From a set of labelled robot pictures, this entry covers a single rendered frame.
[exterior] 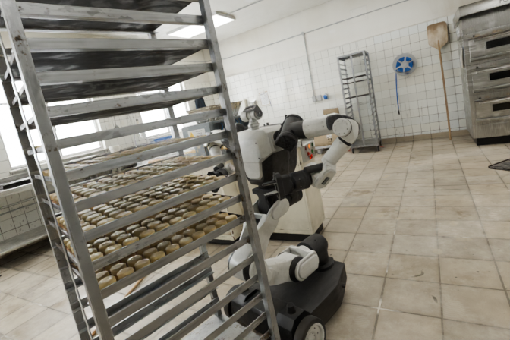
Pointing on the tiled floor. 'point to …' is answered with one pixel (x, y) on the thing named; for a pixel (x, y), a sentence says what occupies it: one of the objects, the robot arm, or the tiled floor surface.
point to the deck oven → (486, 67)
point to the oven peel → (439, 39)
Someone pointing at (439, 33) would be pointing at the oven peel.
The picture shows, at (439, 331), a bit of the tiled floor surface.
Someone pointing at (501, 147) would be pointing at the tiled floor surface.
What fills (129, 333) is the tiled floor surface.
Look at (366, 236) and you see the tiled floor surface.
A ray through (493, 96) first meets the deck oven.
